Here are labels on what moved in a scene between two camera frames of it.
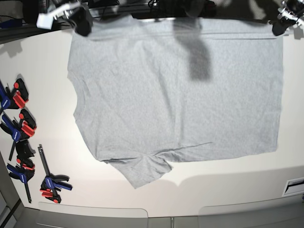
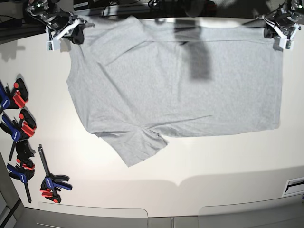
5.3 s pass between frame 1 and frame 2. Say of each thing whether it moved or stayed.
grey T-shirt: moved
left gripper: moved
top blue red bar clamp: stayed
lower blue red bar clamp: stayed
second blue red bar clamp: stayed
